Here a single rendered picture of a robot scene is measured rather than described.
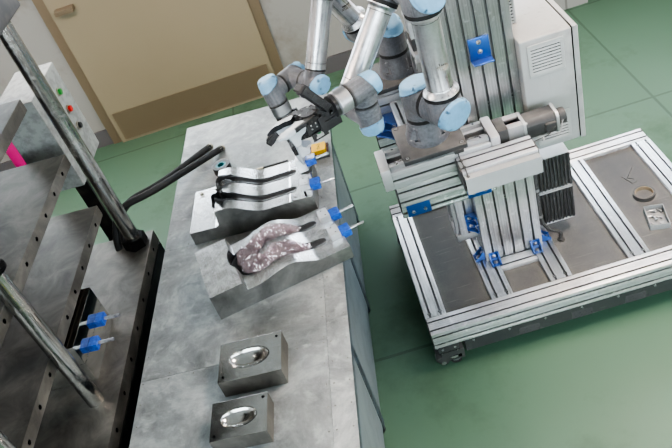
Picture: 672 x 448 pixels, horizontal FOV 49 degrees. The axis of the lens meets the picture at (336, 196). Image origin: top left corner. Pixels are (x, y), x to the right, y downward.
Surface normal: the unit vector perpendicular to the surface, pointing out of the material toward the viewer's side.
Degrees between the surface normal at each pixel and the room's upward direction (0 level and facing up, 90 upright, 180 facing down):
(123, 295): 0
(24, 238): 0
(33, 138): 90
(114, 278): 0
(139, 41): 90
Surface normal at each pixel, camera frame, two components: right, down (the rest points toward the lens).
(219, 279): -0.27, -0.75
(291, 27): 0.14, 0.59
